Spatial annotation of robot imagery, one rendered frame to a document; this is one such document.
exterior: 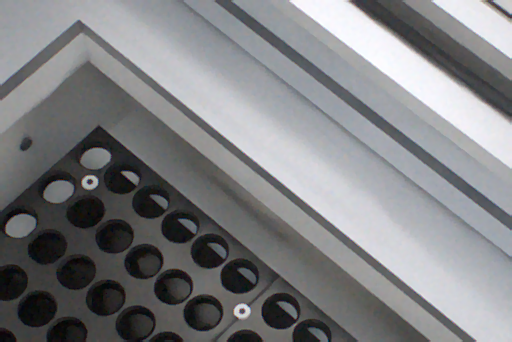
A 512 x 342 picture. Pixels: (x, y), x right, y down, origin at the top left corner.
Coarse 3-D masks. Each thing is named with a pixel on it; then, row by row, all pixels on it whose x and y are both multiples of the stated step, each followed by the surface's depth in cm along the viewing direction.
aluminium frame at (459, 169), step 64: (192, 0) 44; (256, 0) 41; (320, 0) 40; (384, 0) 39; (320, 64) 41; (384, 64) 39; (448, 64) 39; (384, 128) 41; (448, 128) 38; (448, 192) 41
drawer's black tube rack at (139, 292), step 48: (96, 192) 47; (0, 240) 46; (48, 240) 49; (96, 240) 46; (144, 240) 46; (0, 288) 48; (48, 288) 45; (96, 288) 45; (144, 288) 45; (192, 288) 45; (240, 288) 48; (0, 336) 47; (48, 336) 44; (96, 336) 44; (144, 336) 47; (192, 336) 44; (240, 336) 45
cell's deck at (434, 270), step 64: (0, 0) 45; (64, 0) 45; (128, 0) 45; (0, 64) 44; (64, 64) 46; (128, 64) 44; (192, 64) 44; (256, 64) 44; (0, 128) 45; (192, 128) 44; (256, 128) 43; (320, 128) 43; (256, 192) 44; (320, 192) 42; (384, 192) 42; (384, 256) 41; (448, 256) 41; (448, 320) 40
